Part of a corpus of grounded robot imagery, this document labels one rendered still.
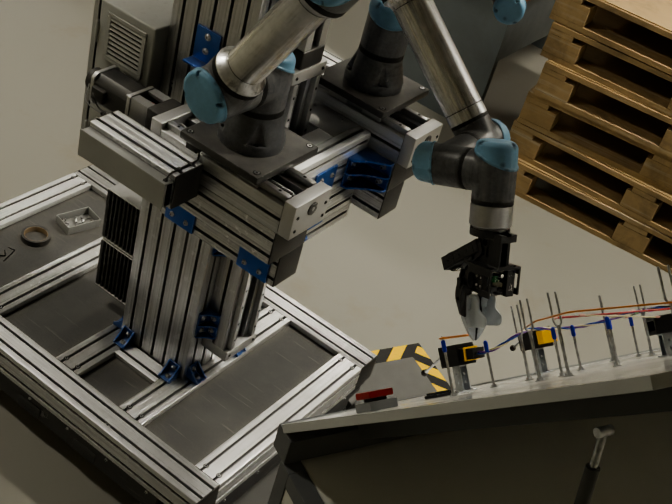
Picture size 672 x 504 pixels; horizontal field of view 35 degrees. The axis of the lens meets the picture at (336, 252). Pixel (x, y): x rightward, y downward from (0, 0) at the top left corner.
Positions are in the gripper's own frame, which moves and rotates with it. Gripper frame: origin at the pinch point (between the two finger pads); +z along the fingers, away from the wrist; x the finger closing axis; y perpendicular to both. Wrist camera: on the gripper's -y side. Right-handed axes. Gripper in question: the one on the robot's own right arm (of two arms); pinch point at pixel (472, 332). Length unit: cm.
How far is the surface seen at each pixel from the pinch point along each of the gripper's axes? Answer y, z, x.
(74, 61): -329, -21, 44
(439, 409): 23.5, 1.7, -26.2
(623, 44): -162, -44, 211
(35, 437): -141, 70, -36
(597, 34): -170, -47, 204
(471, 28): -247, -45, 203
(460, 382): -4.2, 11.5, 1.9
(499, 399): 37.3, -5.2, -27.3
